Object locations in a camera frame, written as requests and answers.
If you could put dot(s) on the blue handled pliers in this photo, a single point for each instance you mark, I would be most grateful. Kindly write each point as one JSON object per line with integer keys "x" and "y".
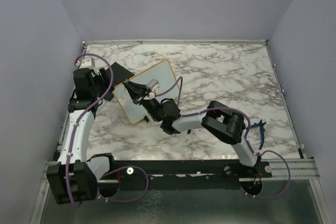
{"x": 261, "y": 126}

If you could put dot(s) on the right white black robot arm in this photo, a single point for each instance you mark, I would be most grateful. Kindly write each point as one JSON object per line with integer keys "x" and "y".
{"x": 229, "y": 125}

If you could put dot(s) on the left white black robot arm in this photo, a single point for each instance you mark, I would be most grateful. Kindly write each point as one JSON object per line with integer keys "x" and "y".
{"x": 74, "y": 178}

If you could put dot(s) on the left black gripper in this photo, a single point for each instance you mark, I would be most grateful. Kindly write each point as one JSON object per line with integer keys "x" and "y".
{"x": 105, "y": 85}

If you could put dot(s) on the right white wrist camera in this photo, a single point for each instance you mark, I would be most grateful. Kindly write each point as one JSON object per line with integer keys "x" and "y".
{"x": 153, "y": 86}

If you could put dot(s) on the black rectangular pad upper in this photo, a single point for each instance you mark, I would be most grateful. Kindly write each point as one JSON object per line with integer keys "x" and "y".
{"x": 120, "y": 73}

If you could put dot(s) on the black mounting rail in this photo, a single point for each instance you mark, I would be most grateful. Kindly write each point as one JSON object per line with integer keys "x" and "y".
{"x": 182, "y": 175}

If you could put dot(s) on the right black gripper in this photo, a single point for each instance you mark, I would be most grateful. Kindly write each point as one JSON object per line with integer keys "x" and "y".
{"x": 136, "y": 92}

